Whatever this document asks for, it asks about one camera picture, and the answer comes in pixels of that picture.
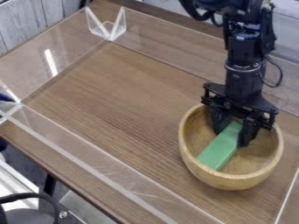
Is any black table leg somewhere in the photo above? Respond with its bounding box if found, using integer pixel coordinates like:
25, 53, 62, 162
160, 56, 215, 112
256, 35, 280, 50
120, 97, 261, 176
42, 174, 56, 196

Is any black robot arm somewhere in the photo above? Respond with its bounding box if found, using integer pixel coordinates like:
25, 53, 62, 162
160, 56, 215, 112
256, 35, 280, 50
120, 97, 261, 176
179, 0, 277, 147

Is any light wooden bowl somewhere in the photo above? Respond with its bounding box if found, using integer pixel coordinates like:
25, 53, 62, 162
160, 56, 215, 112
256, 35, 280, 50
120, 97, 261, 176
179, 104, 284, 191

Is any blue object at left edge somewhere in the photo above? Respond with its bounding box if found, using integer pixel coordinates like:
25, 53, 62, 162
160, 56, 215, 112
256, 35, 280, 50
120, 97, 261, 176
0, 93, 14, 102

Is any clear acrylic corner bracket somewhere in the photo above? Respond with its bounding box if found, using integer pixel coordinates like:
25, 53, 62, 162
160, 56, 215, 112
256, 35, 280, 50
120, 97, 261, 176
84, 7, 126, 41

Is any black chair armrest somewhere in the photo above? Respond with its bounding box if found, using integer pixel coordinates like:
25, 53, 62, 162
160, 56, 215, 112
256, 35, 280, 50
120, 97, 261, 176
0, 192, 61, 224

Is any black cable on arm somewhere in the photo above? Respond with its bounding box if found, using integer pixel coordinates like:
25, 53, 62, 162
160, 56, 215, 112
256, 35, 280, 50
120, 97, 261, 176
257, 53, 285, 88

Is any clear acrylic tray wall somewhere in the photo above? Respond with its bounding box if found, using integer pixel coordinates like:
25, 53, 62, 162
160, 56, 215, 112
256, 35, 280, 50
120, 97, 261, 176
0, 3, 299, 224

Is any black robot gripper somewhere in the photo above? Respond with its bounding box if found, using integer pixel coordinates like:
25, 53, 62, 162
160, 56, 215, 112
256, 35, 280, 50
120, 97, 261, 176
200, 59, 277, 147

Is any green rectangular block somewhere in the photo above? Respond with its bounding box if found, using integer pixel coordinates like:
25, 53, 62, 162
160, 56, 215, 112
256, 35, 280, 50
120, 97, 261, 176
196, 122, 241, 171

